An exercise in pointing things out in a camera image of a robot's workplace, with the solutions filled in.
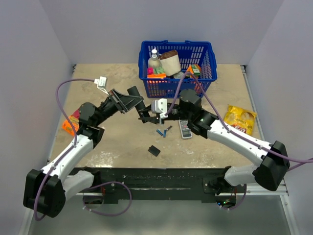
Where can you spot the black remote control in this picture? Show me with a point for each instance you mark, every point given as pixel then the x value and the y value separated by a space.
pixel 140 106

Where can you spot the white brown paper bag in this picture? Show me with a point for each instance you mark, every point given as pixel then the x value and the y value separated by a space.
pixel 170 62

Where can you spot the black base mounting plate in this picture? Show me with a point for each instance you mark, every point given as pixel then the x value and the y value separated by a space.
pixel 184 184

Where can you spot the blue plastic shopping basket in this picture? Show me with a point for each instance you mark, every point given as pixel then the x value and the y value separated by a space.
pixel 190 52

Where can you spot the yellow Lays chips bag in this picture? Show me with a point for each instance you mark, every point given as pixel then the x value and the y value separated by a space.
pixel 241 119

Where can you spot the orange green juice carton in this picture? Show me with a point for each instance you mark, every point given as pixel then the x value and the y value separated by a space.
pixel 194 69

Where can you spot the black remote battery cover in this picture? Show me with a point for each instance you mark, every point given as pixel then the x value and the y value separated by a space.
pixel 153 150

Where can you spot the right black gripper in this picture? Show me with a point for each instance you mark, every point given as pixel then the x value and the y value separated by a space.
pixel 154 118

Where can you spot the green small packet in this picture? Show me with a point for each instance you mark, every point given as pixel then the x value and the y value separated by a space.
pixel 159 70

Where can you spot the orange pink candy box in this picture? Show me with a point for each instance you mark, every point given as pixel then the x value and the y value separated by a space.
pixel 74 120

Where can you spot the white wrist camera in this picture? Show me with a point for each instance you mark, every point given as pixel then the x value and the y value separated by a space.
pixel 160 108
pixel 101 84

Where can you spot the pink small box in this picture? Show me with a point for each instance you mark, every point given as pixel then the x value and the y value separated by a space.
pixel 150 71

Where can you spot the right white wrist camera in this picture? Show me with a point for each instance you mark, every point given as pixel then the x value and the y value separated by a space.
pixel 160 108

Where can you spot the orange flat box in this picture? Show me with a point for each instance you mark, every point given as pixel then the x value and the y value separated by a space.
pixel 156 76

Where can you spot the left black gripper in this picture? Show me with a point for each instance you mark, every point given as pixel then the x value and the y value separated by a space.
pixel 125 101

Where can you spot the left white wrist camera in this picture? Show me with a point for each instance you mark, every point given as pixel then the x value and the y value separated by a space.
pixel 101 84

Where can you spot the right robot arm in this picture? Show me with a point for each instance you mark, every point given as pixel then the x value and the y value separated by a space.
pixel 267 168

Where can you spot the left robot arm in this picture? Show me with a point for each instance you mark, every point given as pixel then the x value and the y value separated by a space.
pixel 47 190

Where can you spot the white remote control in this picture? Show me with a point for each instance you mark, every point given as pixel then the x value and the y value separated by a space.
pixel 184 130

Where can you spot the metal tin can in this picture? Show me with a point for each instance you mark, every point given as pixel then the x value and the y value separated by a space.
pixel 179 75

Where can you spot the white pump bottle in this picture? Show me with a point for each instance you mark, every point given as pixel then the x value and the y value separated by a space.
pixel 153 61

